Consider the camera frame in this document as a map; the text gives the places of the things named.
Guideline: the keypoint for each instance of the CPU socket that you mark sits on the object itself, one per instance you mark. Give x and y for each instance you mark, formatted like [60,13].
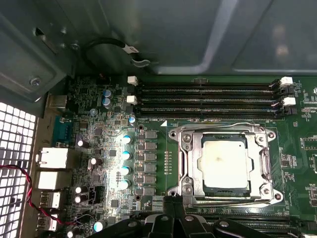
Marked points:
[171,138]

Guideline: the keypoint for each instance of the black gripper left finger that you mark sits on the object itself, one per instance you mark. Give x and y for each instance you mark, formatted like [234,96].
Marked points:
[168,205]

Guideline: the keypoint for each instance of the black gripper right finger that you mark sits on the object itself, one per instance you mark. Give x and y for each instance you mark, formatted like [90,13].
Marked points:
[178,205]

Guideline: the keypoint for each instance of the silver network port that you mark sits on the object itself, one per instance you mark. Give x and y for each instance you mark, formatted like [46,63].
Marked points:
[53,157]
[53,179]

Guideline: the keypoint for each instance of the green motherboard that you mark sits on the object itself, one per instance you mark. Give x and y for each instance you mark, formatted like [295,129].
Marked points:
[287,138]

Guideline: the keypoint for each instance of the RAM slot with white clips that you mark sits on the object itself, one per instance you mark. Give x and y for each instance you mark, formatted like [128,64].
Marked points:
[210,102]
[210,86]

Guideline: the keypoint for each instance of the silver USB port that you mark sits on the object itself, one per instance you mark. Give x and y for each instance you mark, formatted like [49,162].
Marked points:
[50,199]
[48,221]

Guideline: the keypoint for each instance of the blue serial port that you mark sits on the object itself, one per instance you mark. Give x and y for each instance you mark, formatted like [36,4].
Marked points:
[63,129]

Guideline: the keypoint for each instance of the black PC case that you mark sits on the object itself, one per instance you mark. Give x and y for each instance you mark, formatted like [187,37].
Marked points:
[173,32]

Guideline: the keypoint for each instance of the silver CPU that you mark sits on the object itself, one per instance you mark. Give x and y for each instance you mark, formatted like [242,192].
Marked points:
[223,163]

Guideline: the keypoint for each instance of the RAM slot with black clips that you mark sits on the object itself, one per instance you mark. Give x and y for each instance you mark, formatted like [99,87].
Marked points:
[210,112]
[210,93]

